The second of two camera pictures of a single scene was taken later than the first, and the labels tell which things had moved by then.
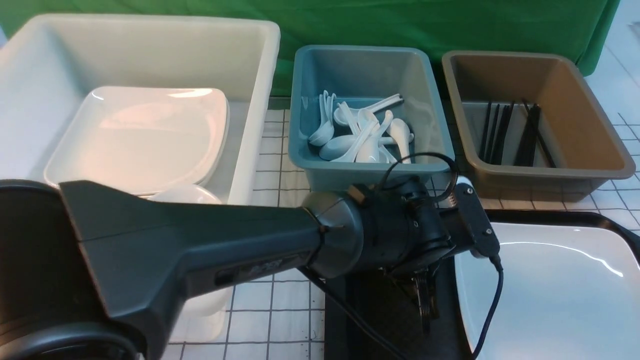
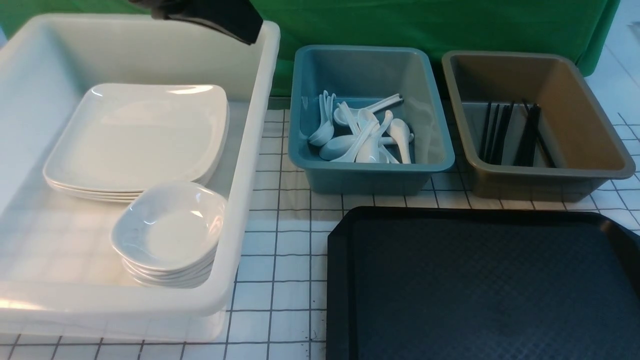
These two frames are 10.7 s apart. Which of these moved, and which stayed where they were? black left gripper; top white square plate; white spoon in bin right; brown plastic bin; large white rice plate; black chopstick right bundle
Moved: black left gripper; large white rice plate
Stayed: top white square plate; black chopstick right bundle; brown plastic bin; white spoon in bin right
